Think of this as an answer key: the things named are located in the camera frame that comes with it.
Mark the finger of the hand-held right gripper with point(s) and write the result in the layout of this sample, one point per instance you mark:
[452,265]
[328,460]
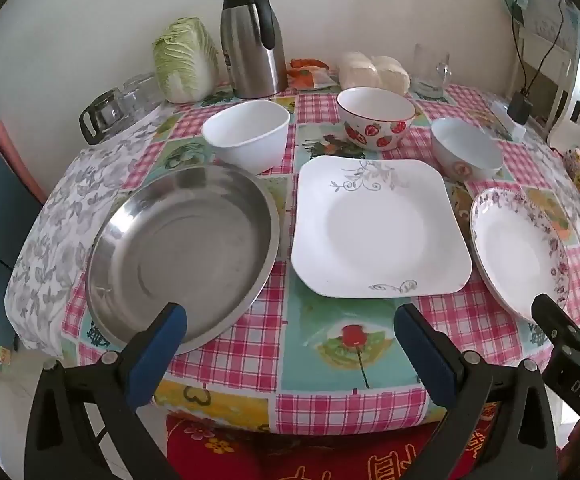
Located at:
[552,315]

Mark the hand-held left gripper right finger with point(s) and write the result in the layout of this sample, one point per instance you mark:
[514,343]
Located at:
[425,355]

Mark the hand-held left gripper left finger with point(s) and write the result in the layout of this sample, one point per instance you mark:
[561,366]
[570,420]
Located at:
[157,350]

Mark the round floral rim plate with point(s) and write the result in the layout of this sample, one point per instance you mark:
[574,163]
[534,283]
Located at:
[512,255]

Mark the square white plate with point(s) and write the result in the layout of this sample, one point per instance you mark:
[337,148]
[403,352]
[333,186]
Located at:
[380,230]

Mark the white bowl with pink print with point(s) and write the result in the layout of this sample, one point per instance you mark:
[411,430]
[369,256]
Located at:
[465,145]

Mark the strawberry print bowl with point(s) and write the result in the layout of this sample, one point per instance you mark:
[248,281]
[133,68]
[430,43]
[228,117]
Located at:
[375,130]

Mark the plain white bowl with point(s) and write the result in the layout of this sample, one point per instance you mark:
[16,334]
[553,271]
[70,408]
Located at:
[245,135]

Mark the pink checkered tablecloth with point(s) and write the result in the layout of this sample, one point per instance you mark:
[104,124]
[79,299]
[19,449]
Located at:
[320,410]

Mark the red cushion with gold print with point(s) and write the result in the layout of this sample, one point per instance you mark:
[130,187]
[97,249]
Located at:
[270,455]

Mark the grey floral tablecloth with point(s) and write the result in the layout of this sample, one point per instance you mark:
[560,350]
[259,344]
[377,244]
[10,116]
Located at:
[49,220]

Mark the white power strip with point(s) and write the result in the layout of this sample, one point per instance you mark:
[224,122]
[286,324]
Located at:
[517,132]

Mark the white carved chair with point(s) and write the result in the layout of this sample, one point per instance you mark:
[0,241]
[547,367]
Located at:
[565,120]

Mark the black power adapter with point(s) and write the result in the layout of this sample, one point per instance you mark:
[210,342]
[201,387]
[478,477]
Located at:
[520,106]

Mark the clear drinking glass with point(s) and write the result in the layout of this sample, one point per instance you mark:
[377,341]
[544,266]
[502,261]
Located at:
[139,92]

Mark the clear glass mug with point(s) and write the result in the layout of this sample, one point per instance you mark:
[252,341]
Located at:
[430,75]

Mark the white wooden rack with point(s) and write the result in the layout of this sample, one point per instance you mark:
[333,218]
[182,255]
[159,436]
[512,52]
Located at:
[535,40]

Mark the bag of steamed buns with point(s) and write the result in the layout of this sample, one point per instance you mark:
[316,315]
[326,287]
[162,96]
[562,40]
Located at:
[370,72]

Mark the napa cabbage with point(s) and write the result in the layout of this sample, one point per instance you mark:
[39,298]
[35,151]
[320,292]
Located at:
[184,60]

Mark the orange snack packet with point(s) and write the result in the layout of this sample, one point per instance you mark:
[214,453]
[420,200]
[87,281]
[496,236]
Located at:
[312,77]

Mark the pale patterned cloth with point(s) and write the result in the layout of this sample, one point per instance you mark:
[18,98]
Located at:
[540,5]

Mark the stainless steel thermos jug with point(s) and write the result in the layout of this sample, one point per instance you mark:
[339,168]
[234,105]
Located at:
[250,50]

